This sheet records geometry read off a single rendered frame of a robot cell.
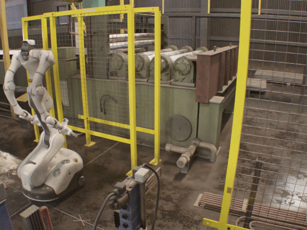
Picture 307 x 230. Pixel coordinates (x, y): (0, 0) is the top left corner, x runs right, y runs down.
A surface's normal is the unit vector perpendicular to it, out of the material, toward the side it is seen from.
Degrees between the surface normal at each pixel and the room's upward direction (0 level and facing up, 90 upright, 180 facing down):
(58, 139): 90
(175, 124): 88
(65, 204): 0
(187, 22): 90
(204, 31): 90
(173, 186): 0
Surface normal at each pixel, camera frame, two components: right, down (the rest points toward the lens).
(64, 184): 0.87, 0.15
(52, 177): -0.30, -0.58
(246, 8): -0.44, 0.29
